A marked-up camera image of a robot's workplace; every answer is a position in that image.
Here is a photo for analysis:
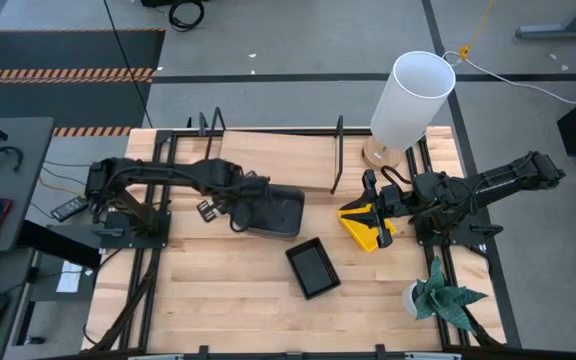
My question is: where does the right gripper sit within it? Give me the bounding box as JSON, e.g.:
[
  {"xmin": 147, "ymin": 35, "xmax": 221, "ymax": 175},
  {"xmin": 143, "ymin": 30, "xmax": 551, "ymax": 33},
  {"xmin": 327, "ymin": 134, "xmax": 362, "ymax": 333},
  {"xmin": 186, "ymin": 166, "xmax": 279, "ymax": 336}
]
[{"xmin": 338, "ymin": 168, "xmax": 404, "ymax": 250}]

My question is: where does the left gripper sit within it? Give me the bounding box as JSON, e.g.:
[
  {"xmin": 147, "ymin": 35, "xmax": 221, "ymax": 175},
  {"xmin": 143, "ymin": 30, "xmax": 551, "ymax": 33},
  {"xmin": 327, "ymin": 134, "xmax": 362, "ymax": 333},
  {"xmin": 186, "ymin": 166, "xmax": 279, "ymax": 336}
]
[{"xmin": 196, "ymin": 169, "xmax": 272, "ymax": 234}]

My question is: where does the yellow slotted plastic basket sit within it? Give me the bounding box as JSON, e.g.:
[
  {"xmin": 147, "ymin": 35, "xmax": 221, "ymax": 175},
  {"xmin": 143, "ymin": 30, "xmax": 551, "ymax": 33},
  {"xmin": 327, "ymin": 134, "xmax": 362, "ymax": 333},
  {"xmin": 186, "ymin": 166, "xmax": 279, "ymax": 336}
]
[{"xmin": 337, "ymin": 202, "xmax": 398, "ymax": 253}]

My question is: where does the large black tray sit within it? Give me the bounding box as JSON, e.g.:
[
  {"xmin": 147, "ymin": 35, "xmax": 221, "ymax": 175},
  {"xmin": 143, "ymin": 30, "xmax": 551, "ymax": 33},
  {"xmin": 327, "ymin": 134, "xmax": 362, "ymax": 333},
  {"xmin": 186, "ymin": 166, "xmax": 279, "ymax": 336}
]
[{"xmin": 244, "ymin": 183, "xmax": 306, "ymax": 240}]

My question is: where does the black slotted plastic basket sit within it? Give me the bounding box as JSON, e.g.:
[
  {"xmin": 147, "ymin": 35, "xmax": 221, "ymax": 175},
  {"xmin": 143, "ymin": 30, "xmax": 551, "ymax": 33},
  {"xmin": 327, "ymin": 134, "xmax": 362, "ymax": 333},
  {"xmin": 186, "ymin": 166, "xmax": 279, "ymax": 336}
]
[{"xmin": 284, "ymin": 236, "xmax": 343, "ymax": 301}]

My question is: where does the green plant in white pot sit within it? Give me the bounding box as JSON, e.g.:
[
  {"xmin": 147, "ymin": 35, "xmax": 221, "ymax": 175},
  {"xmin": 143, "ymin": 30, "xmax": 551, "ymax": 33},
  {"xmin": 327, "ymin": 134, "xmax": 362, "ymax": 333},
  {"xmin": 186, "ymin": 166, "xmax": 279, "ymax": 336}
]
[{"xmin": 401, "ymin": 255, "xmax": 489, "ymax": 334}]

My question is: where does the table lamp with white shade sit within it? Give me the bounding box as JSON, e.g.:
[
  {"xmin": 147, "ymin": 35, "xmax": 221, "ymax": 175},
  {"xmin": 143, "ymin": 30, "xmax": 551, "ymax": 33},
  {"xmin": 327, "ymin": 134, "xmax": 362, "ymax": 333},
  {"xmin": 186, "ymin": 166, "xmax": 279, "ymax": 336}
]
[{"xmin": 361, "ymin": 50, "xmax": 457, "ymax": 172}]

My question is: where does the black remote controller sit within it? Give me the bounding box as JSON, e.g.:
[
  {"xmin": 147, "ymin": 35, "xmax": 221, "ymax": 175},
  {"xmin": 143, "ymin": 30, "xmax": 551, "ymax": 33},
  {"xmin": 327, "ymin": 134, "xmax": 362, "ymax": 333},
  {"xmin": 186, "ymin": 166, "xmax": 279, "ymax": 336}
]
[{"xmin": 50, "ymin": 196, "xmax": 90, "ymax": 223}]

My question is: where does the white paper sheet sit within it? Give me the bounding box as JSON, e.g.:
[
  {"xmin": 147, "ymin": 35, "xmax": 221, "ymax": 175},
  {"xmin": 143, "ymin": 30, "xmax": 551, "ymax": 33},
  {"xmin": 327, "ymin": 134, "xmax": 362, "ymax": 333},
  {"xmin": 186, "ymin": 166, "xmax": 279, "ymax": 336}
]
[{"xmin": 56, "ymin": 260, "xmax": 85, "ymax": 294}]

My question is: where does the grey side desk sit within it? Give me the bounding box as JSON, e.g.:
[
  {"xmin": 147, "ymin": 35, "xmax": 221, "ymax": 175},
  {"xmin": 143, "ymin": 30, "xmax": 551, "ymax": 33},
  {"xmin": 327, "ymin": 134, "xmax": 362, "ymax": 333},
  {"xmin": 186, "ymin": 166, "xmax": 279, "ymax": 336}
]
[{"xmin": 0, "ymin": 117, "xmax": 55, "ymax": 254}]

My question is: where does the black floor mat striped edge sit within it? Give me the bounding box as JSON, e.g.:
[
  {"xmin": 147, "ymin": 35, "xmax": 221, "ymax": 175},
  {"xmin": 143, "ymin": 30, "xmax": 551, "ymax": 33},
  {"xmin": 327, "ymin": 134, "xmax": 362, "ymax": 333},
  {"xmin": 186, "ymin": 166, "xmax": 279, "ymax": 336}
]
[{"xmin": 0, "ymin": 28, "xmax": 167, "ymax": 139}]

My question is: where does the grey desk leg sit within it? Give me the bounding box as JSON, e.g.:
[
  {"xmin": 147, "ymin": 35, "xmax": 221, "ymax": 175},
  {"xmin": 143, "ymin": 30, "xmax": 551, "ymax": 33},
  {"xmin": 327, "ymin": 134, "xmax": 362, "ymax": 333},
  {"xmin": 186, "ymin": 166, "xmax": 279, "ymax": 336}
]
[{"xmin": 515, "ymin": 0, "xmax": 576, "ymax": 41}]

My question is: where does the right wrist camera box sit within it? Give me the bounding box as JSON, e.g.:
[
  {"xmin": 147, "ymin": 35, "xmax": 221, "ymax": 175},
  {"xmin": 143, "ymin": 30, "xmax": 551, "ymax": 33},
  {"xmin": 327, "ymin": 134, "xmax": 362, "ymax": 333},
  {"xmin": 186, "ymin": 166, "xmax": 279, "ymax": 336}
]
[{"xmin": 381, "ymin": 183, "xmax": 403, "ymax": 207}]

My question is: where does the wooden shelf with black frame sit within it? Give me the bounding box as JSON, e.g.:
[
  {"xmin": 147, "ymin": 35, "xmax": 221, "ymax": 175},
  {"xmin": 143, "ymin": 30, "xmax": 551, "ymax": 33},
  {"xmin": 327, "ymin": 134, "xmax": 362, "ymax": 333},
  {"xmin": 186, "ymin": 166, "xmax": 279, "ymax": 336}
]
[{"xmin": 186, "ymin": 106, "xmax": 345, "ymax": 196}]

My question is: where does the black aluminium table frame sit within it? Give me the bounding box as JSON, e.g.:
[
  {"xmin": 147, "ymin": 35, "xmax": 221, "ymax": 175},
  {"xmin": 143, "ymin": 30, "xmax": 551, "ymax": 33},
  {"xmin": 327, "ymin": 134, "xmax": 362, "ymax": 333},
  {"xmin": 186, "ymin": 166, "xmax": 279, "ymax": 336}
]
[{"xmin": 81, "ymin": 127, "xmax": 508, "ymax": 360}]

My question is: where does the long black floor cable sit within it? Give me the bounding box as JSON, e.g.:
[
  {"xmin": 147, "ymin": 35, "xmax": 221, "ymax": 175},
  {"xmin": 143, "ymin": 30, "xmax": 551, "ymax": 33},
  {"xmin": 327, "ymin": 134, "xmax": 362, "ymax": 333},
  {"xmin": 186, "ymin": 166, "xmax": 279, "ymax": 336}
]
[{"xmin": 102, "ymin": 0, "xmax": 155, "ymax": 129}]

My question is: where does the white floor cable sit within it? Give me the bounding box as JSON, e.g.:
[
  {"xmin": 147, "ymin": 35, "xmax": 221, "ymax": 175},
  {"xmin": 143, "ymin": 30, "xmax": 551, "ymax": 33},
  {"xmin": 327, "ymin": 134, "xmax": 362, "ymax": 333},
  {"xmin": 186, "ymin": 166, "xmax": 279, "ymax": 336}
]
[{"xmin": 442, "ymin": 49, "xmax": 576, "ymax": 107}]

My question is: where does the yellow cable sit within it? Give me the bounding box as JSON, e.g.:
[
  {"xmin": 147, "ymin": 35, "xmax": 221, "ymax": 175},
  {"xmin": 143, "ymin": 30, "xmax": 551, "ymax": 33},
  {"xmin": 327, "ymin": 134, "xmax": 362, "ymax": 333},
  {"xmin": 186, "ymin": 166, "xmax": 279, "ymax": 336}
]
[{"xmin": 457, "ymin": 0, "xmax": 497, "ymax": 61}]

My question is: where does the coiled black cable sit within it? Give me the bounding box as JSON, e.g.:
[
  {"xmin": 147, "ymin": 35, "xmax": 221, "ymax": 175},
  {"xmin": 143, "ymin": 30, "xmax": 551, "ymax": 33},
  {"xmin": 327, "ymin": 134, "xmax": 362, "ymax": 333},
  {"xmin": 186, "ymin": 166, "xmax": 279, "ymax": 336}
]
[{"xmin": 168, "ymin": 0, "xmax": 206, "ymax": 33}]

